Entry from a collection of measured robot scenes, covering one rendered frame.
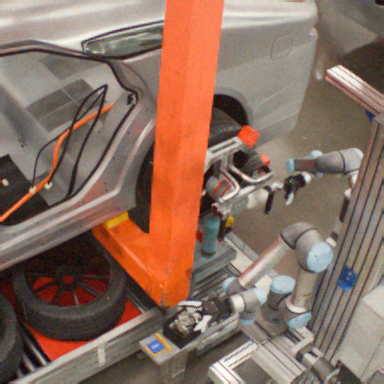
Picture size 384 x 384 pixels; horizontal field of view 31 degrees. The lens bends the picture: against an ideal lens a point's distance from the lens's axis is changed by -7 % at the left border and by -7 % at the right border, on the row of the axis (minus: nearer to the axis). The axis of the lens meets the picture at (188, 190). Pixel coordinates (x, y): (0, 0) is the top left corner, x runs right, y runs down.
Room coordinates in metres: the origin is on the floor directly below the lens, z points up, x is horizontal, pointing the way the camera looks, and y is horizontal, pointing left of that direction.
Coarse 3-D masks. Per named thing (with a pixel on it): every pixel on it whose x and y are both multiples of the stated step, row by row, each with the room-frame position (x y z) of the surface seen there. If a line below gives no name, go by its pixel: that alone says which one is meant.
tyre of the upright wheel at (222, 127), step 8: (216, 112) 3.17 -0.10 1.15; (216, 120) 3.08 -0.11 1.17; (224, 120) 3.10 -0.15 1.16; (232, 120) 3.16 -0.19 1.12; (216, 128) 3.00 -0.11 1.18; (224, 128) 3.01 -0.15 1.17; (232, 128) 3.04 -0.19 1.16; (240, 128) 3.09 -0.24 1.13; (208, 136) 2.93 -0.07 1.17; (216, 136) 2.96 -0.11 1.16; (224, 136) 3.00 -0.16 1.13; (232, 136) 3.04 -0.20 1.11; (152, 144) 2.96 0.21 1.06; (208, 144) 2.92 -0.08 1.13; (152, 152) 2.92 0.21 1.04; (144, 160) 2.92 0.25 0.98; (152, 160) 2.89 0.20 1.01; (144, 168) 2.89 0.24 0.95; (152, 168) 2.87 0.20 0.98; (144, 176) 2.88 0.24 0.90; (152, 176) 2.84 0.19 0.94; (144, 184) 2.86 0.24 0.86; (152, 184) 2.82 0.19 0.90; (144, 192) 2.87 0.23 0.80; (200, 216) 2.93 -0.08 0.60
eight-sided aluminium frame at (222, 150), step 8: (224, 144) 2.95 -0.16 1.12; (232, 144) 2.98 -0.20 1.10; (240, 144) 2.96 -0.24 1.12; (208, 152) 2.87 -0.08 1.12; (216, 152) 2.90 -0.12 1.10; (224, 152) 2.89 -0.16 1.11; (232, 152) 2.93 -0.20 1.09; (248, 152) 3.02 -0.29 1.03; (256, 152) 3.06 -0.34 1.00; (208, 160) 2.82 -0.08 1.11; (216, 160) 2.85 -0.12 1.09; (248, 160) 3.10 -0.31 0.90; (256, 176) 3.09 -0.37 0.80; (240, 184) 3.09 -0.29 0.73; (248, 184) 3.07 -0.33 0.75; (208, 216) 2.92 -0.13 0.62; (216, 216) 2.92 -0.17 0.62; (200, 224) 2.82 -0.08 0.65
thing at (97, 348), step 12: (144, 312) 2.36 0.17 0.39; (156, 312) 2.37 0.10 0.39; (132, 324) 2.27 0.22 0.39; (144, 324) 2.30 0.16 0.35; (156, 324) 2.36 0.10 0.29; (108, 336) 2.16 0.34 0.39; (120, 336) 2.19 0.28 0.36; (132, 336) 2.25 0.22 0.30; (84, 348) 2.06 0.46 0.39; (96, 348) 2.08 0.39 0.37; (108, 348) 2.13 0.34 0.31; (60, 360) 1.95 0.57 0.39; (72, 360) 1.97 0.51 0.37; (84, 360) 2.02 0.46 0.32; (36, 372) 1.85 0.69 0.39; (48, 372) 1.87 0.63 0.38; (60, 372) 1.91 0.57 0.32
